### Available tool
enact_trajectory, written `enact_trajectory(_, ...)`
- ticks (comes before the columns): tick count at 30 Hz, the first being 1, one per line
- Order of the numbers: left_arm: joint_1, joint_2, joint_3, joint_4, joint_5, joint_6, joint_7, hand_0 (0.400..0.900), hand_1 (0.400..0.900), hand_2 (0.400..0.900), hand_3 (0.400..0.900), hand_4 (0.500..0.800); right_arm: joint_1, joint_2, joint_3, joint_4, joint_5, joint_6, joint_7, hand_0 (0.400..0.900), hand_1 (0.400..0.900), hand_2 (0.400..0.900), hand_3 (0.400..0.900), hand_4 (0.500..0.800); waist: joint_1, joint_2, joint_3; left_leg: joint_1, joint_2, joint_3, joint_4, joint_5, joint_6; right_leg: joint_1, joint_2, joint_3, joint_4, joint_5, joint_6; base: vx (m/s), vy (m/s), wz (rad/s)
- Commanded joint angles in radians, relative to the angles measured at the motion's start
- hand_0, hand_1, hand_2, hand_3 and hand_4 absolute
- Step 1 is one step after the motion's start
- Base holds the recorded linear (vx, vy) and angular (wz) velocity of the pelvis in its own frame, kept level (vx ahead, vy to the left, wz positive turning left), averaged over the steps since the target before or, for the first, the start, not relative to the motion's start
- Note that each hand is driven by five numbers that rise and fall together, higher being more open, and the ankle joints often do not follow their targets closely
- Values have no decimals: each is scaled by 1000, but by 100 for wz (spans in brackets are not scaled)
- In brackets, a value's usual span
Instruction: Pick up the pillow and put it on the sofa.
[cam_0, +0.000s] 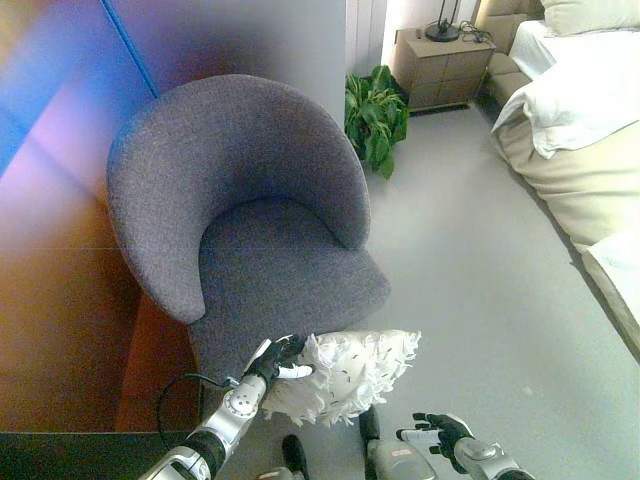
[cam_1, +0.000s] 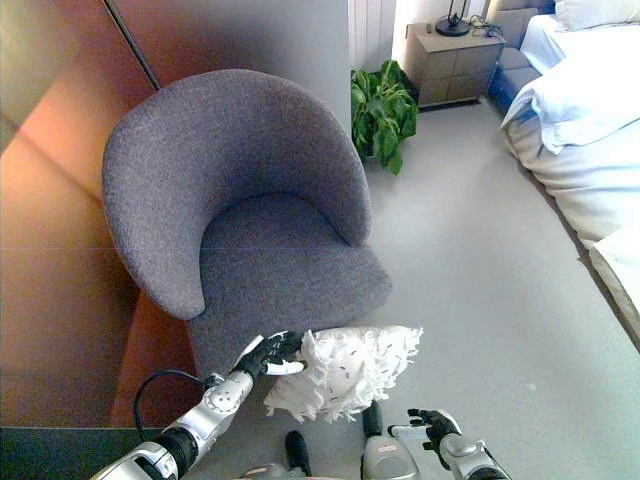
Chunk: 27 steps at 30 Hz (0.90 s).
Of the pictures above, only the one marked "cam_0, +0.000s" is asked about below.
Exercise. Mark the beige wooden nightstand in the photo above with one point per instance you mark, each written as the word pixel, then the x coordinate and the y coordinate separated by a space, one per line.
pixel 445 70

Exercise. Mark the beige upholstered bed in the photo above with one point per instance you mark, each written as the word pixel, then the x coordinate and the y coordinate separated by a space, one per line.
pixel 575 165

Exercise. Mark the dark low table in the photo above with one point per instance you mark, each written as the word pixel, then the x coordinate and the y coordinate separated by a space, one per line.
pixel 75 455

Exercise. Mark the black table lamp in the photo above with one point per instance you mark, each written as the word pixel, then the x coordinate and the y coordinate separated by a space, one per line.
pixel 442 25

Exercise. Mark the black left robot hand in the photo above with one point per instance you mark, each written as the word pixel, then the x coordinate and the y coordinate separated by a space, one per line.
pixel 274 362

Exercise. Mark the white fringed blanket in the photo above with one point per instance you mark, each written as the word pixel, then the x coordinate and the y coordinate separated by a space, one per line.
pixel 345 372

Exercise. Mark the white duvet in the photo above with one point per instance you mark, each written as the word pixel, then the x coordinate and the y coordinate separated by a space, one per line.
pixel 575 100

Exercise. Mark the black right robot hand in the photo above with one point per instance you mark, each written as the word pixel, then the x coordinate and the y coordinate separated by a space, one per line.
pixel 445 430

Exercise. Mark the grey fabric tub armchair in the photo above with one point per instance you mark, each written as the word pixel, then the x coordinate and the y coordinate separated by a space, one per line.
pixel 240 220

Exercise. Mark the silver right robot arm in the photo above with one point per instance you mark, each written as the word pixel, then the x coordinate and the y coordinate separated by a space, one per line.
pixel 492 457

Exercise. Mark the green potted plant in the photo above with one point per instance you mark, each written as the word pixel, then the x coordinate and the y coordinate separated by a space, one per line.
pixel 375 120

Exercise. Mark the cream bed pillow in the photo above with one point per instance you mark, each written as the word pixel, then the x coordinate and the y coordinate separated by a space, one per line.
pixel 590 15

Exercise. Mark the silver right robot leg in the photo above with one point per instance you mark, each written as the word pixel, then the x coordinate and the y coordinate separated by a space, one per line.
pixel 395 450

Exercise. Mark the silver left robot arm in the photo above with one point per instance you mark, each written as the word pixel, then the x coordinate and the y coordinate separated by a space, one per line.
pixel 210 430

